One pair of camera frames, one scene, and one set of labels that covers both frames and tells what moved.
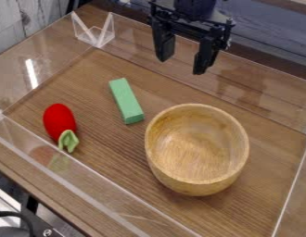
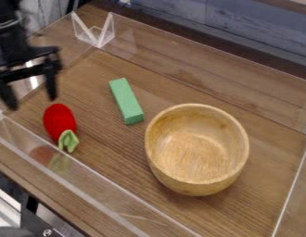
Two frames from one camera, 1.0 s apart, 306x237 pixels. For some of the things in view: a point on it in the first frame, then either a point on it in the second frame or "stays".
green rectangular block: x=126 y=99 stays
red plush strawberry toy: x=58 y=122 stays
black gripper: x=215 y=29 → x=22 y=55
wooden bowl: x=196 y=148 stays
